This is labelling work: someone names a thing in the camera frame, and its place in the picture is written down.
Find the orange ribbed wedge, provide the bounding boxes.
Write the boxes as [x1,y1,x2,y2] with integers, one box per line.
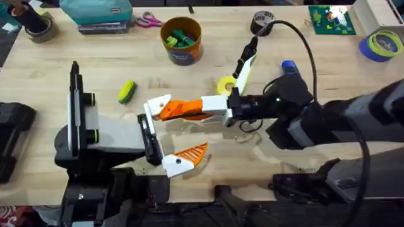
[157,99,193,122]

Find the blue electric screwdriver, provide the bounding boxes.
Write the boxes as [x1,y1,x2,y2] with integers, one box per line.
[281,60,299,76]

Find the yellow disc with holes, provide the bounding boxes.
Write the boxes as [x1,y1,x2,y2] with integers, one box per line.
[216,75,238,96]

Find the right wrist upright plate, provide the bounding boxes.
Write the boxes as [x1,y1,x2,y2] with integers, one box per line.
[235,54,258,96]

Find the wrist upright plate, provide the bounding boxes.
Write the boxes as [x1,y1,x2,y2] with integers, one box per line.
[67,61,100,158]
[235,54,258,96]

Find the left wrist upright plate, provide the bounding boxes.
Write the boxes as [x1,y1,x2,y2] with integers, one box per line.
[67,61,100,158]

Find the orange tub with toys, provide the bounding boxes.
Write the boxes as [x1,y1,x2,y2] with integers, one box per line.
[160,16,205,67]

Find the pink scissors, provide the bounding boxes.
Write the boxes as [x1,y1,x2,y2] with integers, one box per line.
[135,11,164,29]

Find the black tape roll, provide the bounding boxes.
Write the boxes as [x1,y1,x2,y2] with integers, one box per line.
[249,10,276,37]

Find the flat dark case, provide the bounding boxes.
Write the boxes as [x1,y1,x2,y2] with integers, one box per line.
[76,20,131,35]

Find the black device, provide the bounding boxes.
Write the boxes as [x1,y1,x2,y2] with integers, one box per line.
[0,102,38,184]

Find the teal soft bag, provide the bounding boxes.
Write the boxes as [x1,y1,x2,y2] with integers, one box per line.
[59,0,134,26]

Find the green board with blocks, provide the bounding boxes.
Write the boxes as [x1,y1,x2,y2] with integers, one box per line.
[307,4,357,36]

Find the grey-brown tape roll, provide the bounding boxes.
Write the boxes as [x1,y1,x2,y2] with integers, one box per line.
[24,15,60,44]

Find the blue tape roll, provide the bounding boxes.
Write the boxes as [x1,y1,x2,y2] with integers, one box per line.
[358,33,398,63]

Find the yellow-green tape roll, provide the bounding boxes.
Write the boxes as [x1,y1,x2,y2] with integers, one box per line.
[367,30,404,58]

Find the black cylinder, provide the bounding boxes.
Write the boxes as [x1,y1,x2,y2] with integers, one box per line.
[6,1,48,33]

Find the pale wooden box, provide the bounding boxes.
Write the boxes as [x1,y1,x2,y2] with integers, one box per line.
[348,0,404,36]

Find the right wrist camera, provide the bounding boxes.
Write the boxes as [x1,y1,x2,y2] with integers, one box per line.
[232,35,259,79]

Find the black rail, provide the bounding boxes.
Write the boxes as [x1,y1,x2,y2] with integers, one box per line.
[126,184,285,227]

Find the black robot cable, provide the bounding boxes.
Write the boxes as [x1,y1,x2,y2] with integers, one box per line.
[238,19,372,227]

